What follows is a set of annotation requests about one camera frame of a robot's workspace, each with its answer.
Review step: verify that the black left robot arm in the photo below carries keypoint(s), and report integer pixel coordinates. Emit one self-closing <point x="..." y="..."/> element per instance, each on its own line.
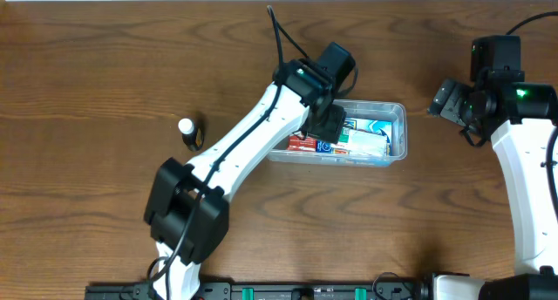
<point x="188" y="207"/>

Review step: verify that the red medicine box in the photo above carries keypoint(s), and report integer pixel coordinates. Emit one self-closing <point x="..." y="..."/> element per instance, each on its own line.
<point x="295" y="143"/>

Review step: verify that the white green Panadol box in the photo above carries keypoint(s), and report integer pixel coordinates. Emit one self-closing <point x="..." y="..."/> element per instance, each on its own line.
<point x="361" y="142"/>

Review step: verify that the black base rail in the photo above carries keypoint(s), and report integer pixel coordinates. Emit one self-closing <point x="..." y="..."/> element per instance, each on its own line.
<point x="234" y="291"/>

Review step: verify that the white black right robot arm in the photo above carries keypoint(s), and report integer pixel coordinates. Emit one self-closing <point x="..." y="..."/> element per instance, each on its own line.
<point x="527" y="154"/>

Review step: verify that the dark bottle white cap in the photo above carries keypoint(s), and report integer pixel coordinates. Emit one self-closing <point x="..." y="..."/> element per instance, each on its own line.
<point x="191" y="134"/>

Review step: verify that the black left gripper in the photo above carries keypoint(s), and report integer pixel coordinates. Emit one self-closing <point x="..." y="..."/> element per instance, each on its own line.
<point x="332" y="134"/>

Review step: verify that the clear plastic container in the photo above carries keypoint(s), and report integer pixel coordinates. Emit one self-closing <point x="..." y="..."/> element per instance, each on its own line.
<point x="360" y="109"/>

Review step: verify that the blue Kool Fever box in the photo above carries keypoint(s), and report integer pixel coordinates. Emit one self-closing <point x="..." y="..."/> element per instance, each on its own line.
<point x="366" y="125"/>

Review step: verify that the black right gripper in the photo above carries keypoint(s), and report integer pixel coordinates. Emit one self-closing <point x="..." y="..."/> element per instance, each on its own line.
<point x="450" y="102"/>

